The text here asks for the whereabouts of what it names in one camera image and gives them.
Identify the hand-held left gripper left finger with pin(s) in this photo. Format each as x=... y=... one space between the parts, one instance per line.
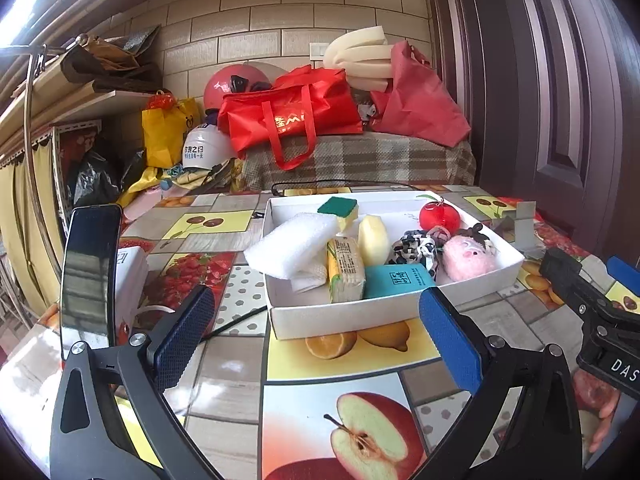
x=182 y=335

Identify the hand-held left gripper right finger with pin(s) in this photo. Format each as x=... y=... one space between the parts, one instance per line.
x=450 y=340

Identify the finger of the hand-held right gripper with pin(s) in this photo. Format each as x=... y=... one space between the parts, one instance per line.
x=565 y=280
x=625 y=270

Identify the white cardboard box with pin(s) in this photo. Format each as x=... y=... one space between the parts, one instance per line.
x=390 y=310

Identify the teal box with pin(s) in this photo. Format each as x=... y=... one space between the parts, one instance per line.
x=395 y=281

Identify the pink plush doll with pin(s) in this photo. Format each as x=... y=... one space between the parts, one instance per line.
x=467 y=257

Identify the black and white scrunchie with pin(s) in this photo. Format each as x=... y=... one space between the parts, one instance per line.
x=412 y=250

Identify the red toy apple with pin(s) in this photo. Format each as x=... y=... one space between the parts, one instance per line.
x=440 y=216

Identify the pale yellow octagonal sponge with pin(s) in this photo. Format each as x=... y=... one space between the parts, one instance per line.
x=374 y=240

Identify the white foam block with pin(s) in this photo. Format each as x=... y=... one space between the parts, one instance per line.
x=290 y=245

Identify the green and yellow sponge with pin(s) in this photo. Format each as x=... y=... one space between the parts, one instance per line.
x=337 y=206

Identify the person's right hand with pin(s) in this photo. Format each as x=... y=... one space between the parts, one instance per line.
x=602 y=437

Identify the white power bank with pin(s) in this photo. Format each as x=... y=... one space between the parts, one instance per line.
x=129 y=280

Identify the fruit print tablecloth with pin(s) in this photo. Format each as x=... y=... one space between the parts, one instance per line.
x=350 y=360

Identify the black smartphone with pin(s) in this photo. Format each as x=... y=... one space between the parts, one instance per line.
x=90 y=270

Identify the pink case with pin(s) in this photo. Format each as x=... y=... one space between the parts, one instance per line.
x=142 y=206

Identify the yellow cloth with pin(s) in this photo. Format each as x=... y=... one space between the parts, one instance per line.
x=142 y=182

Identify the yellow and black bag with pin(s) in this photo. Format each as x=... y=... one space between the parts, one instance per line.
x=215 y=175

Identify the black plastic bag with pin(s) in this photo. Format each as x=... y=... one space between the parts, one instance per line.
x=95 y=175

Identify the white helmet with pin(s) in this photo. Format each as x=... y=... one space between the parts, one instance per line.
x=205 y=150

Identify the plaid covered bench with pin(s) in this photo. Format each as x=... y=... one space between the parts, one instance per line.
x=375 y=160

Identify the yellow curtain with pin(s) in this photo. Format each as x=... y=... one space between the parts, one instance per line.
x=25 y=220

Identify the dark brown door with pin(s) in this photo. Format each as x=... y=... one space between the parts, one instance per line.
x=540 y=85

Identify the yellow shopping bag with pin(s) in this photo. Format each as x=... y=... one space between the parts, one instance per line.
x=162 y=135

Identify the red nonwoven bag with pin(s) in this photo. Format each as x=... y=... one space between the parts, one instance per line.
x=420 y=105

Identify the chrome pole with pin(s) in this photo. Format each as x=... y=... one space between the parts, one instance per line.
x=35 y=160

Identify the wooden shelf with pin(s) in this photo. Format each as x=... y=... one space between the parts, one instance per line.
x=100 y=102

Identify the red tote bag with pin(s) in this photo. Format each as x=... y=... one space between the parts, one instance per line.
x=300 y=115

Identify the pink helmet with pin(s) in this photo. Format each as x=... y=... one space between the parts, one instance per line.
x=220 y=87

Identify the brown bags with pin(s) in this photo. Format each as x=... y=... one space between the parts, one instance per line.
x=110 y=60

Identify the cream foam strips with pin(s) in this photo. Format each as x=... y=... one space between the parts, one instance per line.
x=355 y=52

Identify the white wall switch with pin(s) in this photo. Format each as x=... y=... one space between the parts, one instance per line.
x=317 y=51

